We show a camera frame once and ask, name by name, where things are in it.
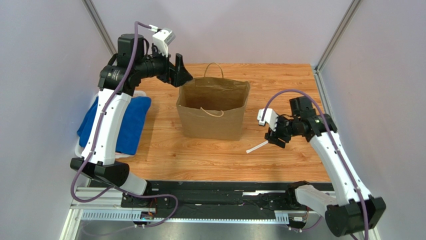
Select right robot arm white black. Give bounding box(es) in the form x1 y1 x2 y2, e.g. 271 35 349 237
257 96 387 237

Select white paper straw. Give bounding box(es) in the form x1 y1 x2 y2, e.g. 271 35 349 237
245 140 269 154

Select white plastic basket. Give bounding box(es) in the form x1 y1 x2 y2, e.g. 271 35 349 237
74 89 148 160

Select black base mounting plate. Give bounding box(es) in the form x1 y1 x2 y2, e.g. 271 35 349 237
89 179 334 221

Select aluminium frame rail front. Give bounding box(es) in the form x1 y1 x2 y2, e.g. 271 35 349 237
61 181 366 240

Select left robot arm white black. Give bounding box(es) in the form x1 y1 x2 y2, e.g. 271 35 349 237
70 28 193 196

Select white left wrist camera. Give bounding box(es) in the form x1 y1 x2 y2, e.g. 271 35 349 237
149 24 176 57

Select blue folded cloth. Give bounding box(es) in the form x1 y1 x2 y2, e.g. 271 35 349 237
76 95 153 156

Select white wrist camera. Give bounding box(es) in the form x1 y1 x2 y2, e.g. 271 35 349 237
149 24 176 57
257 108 279 132

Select brown paper bag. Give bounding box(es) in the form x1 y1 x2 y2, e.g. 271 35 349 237
176 73 251 141

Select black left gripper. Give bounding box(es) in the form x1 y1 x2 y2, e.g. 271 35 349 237
134 43 193 87

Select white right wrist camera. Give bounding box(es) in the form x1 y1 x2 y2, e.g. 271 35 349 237
257 108 279 132

